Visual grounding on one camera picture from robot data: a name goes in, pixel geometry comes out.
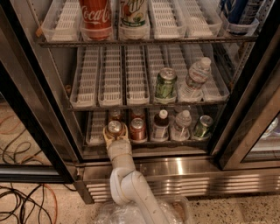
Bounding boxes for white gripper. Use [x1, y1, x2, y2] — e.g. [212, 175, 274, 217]
[102, 122, 133, 163]

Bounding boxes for orange can front bottom shelf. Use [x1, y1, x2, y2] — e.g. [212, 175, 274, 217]
[106, 121, 123, 138]

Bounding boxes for orange can shelf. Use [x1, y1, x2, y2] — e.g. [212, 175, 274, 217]
[106, 121, 123, 138]
[108, 109, 123, 121]

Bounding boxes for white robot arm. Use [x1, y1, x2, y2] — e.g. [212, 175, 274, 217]
[103, 121, 169, 224]

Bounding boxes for red can front bottom shelf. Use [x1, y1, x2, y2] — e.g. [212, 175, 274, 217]
[129, 117, 146, 141]

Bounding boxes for red can shelf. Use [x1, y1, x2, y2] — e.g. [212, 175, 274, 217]
[129, 117, 146, 141]
[131, 108, 145, 119]

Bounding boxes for orange can rear bottom shelf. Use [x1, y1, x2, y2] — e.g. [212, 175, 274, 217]
[108, 109, 123, 121]

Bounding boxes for red can rear bottom shelf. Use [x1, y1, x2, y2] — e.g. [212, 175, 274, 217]
[131, 108, 145, 119]

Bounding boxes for clear water bottle bottom shelf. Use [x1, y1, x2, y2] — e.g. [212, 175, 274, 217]
[171, 110, 192, 142]

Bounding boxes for clear water bottle shelf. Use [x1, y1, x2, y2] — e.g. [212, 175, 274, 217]
[171, 110, 192, 142]
[178, 57, 211, 102]

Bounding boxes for green can middle shelf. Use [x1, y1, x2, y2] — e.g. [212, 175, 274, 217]
[155, 67, 177, 104]

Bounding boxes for green can shelf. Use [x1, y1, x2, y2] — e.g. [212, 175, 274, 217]
[192, 115, 214, 140]
[155, 67, 177, 104]

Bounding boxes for open glass fridge door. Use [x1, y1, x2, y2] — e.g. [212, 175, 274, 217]
[0, 0, 76, 184]

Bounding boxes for green can bottom shelf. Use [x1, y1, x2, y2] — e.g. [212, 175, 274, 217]
[192, 115, 214, 140]

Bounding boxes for stainless steel fridge cabinet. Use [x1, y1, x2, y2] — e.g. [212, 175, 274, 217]
[8, 0, 280, 205]

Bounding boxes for clear water bottle middle shelf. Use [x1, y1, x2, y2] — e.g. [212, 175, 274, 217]
[178, 57, 211, 102]

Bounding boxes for red Coca-Cola can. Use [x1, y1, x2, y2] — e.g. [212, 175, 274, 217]
[79, 0, 112, 40]

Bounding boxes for white green soda can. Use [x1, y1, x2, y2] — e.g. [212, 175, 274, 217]
[120, 0, 148, 28]

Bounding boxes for right sliding fridge door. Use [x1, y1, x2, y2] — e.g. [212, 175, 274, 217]
[219, 28, 280, 171]

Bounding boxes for blue can top shelf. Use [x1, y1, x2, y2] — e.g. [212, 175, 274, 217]
[221, 0, 248, 24]

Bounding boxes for dark drink bottle white cap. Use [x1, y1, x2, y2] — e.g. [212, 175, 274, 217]
[151, 109, 169, 142]

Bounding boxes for clear plastic bin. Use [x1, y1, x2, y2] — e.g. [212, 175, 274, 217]
[94, 196, 194, 224]

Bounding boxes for middle wire shelf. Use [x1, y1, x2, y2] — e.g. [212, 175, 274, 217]
[67, 100, 228, 112]

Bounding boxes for wire shelf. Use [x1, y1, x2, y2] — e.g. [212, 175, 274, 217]
[67, 100, 228, 112]
[38, 36, 257, 48]

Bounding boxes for orange floor cable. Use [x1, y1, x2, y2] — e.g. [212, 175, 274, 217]
[42, 183, 59, 224]

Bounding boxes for black floor cables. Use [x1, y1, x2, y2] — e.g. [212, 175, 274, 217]
[0, 183, 77, 224]

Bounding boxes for top wire shelf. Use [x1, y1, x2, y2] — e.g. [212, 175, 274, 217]
[38, 36, 257, 48]

